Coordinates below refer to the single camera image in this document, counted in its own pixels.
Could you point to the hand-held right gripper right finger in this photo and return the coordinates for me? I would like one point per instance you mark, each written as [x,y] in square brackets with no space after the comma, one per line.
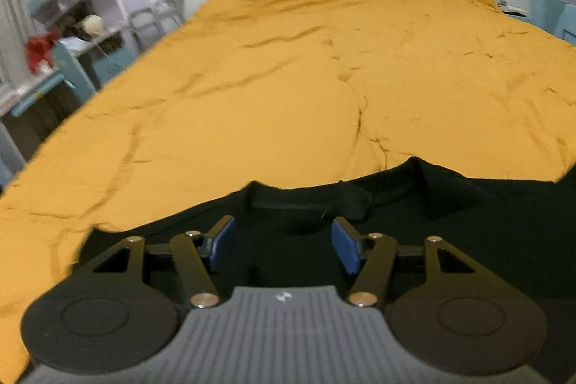
[344,247]

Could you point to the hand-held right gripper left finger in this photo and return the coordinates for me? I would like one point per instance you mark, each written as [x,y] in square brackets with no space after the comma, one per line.
[222,242]

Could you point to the black sweater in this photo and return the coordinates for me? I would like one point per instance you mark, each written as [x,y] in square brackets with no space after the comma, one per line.
[450,208]

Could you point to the yellow quilted blanket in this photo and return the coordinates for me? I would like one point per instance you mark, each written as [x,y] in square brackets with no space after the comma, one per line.
[270,73]

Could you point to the blue white chair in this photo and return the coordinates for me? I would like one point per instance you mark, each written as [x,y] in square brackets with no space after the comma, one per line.
[74,69]

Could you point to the grey rolling cart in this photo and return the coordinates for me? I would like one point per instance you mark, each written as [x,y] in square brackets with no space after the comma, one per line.
[150,17]

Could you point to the white blue desk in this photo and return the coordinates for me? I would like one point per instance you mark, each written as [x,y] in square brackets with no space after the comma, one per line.
[22,96]

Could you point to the red bag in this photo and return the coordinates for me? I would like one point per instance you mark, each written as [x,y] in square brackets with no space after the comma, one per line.
[40,49]

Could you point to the blue nightstand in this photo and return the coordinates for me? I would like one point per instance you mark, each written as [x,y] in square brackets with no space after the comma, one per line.
[517,10]

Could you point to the white window curtain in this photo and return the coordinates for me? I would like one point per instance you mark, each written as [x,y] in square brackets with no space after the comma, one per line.
[11,28]

